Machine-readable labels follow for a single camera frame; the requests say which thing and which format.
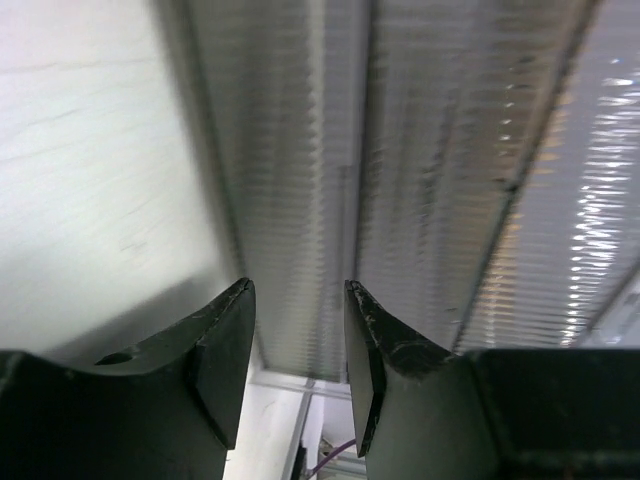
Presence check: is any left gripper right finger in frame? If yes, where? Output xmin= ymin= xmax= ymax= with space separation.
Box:
xmin=344 ymin=280 xmax=499 ymax=479

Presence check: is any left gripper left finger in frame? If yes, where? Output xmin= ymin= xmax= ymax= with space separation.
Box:
xmin=1 ymin=278 xmax=255 ymax=479

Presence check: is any clear acrylic organizer with lid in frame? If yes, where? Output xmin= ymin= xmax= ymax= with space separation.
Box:
xmin=166 ymin=1 xmax=639 ymax=382

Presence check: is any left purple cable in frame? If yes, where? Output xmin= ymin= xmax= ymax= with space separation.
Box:
xmin=307 ymin=439 xmax=357 ymax=476

